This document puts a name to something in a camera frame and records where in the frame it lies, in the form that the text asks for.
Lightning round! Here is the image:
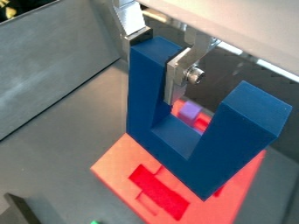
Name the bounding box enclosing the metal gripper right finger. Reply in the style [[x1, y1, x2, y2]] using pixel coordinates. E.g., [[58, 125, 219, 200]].
[[163, 29, 221, 105]]

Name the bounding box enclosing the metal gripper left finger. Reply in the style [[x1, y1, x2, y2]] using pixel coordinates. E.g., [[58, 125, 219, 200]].
[[112, 0, 154, 60]]

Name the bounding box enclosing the blue U-shaped block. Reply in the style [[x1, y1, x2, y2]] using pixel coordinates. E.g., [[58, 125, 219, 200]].
[[126, 37, 293, 200]]

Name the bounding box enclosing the green arch-shaped block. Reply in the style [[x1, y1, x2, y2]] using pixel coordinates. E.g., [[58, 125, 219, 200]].
[[90, 220, 103, 224]]

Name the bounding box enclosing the red base board with recesses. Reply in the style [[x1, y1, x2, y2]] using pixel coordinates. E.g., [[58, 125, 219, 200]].
[[88, 99, 267, 224]]

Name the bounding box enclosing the purple U-shaped block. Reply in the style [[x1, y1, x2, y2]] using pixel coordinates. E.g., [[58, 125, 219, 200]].
[[178, 101, 202, 134]]

